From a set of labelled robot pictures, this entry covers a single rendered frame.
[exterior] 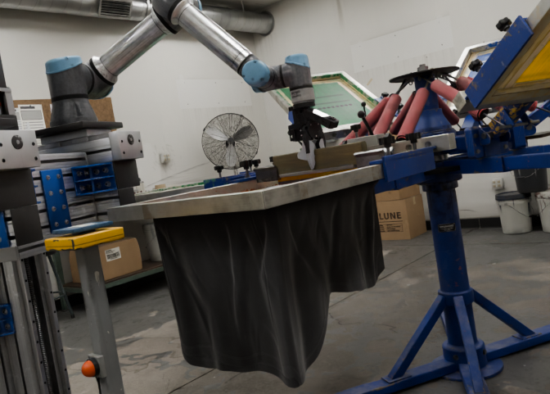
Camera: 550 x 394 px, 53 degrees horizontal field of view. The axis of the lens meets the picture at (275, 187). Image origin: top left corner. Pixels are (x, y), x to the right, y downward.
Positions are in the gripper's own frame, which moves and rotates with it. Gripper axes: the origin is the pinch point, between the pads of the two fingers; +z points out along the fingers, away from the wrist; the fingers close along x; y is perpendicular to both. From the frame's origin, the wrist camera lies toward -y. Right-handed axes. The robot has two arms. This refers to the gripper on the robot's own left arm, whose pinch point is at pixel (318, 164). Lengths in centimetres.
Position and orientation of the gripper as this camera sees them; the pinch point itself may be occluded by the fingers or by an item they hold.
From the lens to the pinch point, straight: 174.8
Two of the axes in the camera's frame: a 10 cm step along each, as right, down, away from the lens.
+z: 1.6, 9.9, 0.5
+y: -7.5, 0.9, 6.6
